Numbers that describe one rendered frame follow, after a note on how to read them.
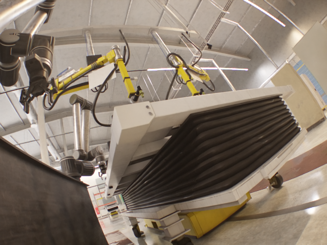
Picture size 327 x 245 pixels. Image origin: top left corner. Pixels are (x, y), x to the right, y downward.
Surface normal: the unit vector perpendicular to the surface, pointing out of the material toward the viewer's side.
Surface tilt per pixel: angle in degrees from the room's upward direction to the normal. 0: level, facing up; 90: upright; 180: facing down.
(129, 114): 90
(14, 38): 95
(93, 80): 90
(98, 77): 90
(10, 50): 177
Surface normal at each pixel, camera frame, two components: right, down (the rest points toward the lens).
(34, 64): 0.39, 0.85
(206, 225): 0.33, -0.50
